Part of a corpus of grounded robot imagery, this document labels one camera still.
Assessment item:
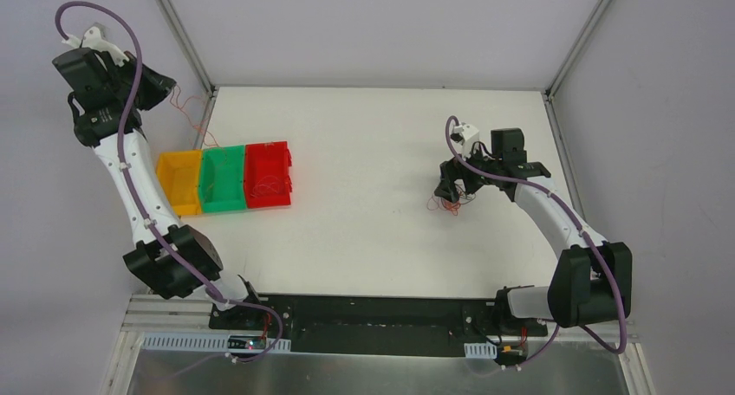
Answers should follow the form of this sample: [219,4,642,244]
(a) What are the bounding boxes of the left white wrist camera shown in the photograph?
[62,24,130,67]

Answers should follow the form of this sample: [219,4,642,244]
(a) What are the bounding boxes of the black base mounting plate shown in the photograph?
[208,294,548,357]

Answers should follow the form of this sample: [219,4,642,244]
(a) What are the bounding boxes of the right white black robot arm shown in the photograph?
[434,120,633,334]

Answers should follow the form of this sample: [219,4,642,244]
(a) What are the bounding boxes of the right white slotted cable duct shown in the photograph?
[464,342,498,359]

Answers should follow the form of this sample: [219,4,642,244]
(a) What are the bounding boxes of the left controller circuit board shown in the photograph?
[227,334,268,353]

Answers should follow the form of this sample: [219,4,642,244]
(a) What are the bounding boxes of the aluminium frame rail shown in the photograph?
[120,295,641,344]

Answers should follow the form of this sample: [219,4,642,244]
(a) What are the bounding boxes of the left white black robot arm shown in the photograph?
[52,48,264,330]

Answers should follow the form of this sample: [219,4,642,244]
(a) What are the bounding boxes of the left white slotted cable duct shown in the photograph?
[141,333,291,354]

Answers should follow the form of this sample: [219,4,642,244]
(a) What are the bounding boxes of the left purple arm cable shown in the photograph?
[54,1,285,366]

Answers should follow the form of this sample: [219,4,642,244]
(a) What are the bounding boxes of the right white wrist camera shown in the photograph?
[450,122,480,158]

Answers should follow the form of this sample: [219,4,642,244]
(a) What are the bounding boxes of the controller circuit board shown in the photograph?
[227,334,268,353]
[495,348,527,366]

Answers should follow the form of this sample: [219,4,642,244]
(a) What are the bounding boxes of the red plastic bin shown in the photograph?
[244,140,293,210]

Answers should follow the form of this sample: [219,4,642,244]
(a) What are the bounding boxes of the yellow plastic bin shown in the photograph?
[156,150,203,217]

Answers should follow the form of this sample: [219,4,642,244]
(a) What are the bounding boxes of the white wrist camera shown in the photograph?
[450,122,480,158]
[62,24,130,67]

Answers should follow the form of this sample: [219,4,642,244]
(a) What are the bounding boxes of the white slotted cable duct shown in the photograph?
[464,342,498,359]
[141,333,291,354]

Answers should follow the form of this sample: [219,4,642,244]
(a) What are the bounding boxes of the green plastic bin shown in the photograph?
[198,145,246,213]

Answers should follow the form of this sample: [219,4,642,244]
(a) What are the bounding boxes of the right controller circuit board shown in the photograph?
[495,348,527,366]

